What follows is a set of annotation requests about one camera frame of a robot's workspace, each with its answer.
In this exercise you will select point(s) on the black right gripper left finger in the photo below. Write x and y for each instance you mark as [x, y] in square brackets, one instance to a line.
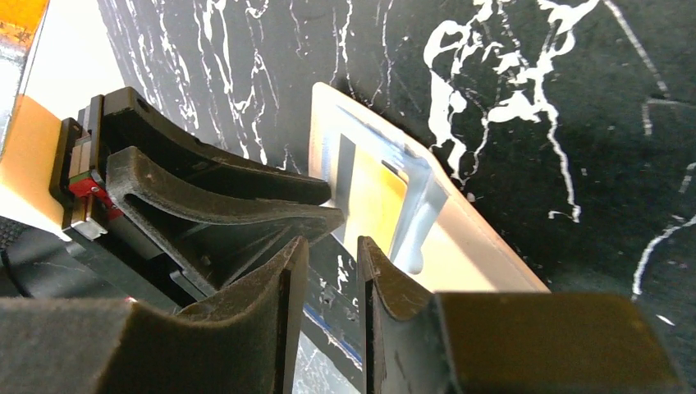
[243, 339]

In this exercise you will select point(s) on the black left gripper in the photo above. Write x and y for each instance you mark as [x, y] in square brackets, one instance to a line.
[169, 220]

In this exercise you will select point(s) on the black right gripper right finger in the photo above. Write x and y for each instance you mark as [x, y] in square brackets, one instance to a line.
[417, 341]

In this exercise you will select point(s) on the beige leather card holder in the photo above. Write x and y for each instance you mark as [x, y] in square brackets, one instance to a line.
[440, 240]

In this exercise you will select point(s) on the yellow credit card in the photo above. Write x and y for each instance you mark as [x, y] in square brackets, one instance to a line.
[370, 195]

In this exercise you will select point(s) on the left orange bin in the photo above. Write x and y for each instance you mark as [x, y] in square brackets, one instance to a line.
[21, 22]

